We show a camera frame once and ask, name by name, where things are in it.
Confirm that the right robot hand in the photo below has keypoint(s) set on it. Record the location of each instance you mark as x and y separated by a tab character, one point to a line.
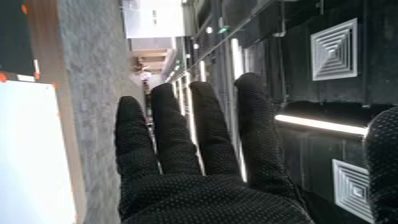
201	200

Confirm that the square ceiling air vent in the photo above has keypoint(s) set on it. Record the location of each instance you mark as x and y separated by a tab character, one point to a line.
354	191
334	50

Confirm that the ceiling light strip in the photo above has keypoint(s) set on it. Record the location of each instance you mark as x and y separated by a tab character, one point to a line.
320	124

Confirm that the white sheet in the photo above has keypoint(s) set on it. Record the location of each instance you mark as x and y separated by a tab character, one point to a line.
32	153

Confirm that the dark mat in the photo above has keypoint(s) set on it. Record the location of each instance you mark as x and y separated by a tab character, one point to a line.
15	36

